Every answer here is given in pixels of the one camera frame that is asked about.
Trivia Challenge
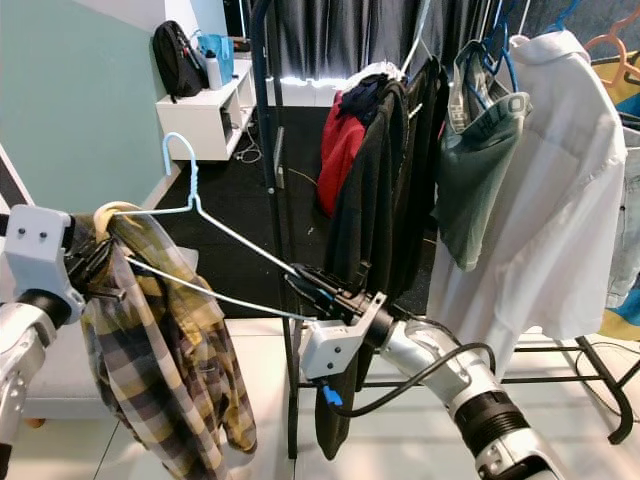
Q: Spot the black clothes rack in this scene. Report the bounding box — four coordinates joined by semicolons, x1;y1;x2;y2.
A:
250;0;639;463

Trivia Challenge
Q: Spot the white hanging shirt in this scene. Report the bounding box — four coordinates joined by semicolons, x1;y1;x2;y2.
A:
425;30;629;349

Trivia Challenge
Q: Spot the yellow hanging garment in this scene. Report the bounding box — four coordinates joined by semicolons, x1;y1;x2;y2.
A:
600;310;640;343

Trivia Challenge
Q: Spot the white bottle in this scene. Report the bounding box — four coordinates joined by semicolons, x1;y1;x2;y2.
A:
206;52;223;91

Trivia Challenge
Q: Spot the blue clothes hanger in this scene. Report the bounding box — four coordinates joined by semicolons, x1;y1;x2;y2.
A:
540;0;586;36
465;0;521;116

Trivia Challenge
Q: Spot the pink clothes hanger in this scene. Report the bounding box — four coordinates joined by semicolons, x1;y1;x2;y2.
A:
585;8;640;63

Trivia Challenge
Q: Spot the yellow grey plaid shirt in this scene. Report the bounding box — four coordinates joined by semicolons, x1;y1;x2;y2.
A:
80;203;261;480

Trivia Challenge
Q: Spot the grey upholstered footstool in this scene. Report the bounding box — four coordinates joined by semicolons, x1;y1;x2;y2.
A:
0;240;106;423

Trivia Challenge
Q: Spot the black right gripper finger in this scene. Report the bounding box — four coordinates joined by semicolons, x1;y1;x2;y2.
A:
295;263;366;301
285;277;351;316

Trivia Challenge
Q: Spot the black floor rug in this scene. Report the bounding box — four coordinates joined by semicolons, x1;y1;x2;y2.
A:
140;105;441;319

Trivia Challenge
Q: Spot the dark clothes pile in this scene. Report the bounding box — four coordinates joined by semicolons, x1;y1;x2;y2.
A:
340;65;409;126

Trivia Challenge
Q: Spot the dark grey curtain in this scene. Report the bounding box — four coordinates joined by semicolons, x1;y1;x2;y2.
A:
225;0;640;86

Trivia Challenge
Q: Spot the red cloth bundle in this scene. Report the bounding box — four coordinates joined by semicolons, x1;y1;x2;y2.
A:
317;92;373;216

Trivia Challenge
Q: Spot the black floor cable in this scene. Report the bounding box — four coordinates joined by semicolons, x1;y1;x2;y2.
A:
550;340;640;431

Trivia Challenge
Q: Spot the white shelf unit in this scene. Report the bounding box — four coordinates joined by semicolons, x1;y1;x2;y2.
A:
157;58;254;163

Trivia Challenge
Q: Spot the black hanging garment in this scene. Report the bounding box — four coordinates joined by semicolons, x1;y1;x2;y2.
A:
315;55;453;461

